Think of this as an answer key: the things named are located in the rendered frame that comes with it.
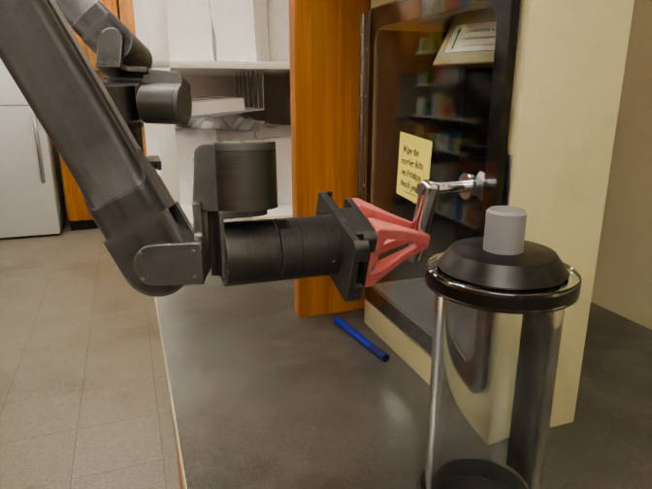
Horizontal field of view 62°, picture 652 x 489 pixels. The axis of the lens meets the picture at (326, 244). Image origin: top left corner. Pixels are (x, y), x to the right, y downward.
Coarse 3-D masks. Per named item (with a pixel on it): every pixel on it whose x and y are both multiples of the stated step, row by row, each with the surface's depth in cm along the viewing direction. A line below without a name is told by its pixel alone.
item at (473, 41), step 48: (432, 0) 56; (480, 0) 49; (384, 48) 67; (432, 48) 57; (480, 48) 49; (384, 96) 69; (432, 96) 58; (480, 96) 50; (384, 144) 70; (432, 144) 59; (480, 144) 51; (384, 192) 71; (480, 192) 51; (432, 240) 61; (384, 288) 74; (432, 336) 63
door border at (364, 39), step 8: (520, 0) 45; (368, 16) 71; (368, 24) 71; (368, 32) 71; (360, 40) 73; (368, 40) 71; (360, 48) 73; (368, 48) 72; (368, 56) 72; (368, 64) 72; (368, 72) 72; (360, 80) 74; (368, 80) 73; (360, 88) 74; (368, 88) 73; (368, 96) 73; (368, 104) 73; (368, 112) 74; (360, 120) 76; (368, 120) 74; (360, 128) 76; (360, 160) 77; (360, 168) 77; (360, 192) 78
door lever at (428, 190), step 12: (432, 180) 52; (456, 180) 53; (468, 180) 53; (420, 192) 52; (432, 192) 51; (444, 192) 52; (456, 192) 53; (468, 192) 53; (420, 204) 52; (432, 204) 52; (420, 216) 53; (432, 216) 53; (420, 228) 53; (420, 252) 55
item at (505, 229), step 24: (504, 216) 38; (480, 240) 42; (504, 240) 38; (456, 264) 38; (480, 264) 37; (504, 264) 36; (528, 264) 36; (552, 264) 37; (504, 288) 36; (528, 288) 36
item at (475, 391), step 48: (432, 288) 39; (480, 288) 36; (576, 288) 37; (480, 336) 37; (528, 336) 37; (432, 384) 42; (480, 384) 38; (528, 384) 38; (432, 432) 43; (480, 432) 39; (528, 432) 39; (432, 480) 43; (480, 480) 40; (528, 480) 40
